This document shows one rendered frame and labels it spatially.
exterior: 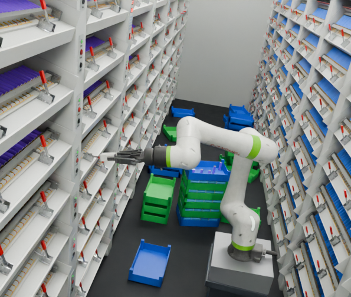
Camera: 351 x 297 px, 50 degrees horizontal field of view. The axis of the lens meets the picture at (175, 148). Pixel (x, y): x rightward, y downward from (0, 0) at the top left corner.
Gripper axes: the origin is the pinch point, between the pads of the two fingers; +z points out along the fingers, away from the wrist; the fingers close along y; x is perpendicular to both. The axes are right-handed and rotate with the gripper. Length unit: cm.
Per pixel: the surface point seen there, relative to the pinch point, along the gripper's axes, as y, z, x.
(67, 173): -27.7, 6.3, 5.5
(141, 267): 40, 3, -93
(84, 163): -4.7, 9.3, -1.0
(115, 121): 42.1, 8.3, 2.7
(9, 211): -70, 2, 16
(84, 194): -0.7, 13.7, -18.2
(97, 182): 14.7, 13.0, -20.4
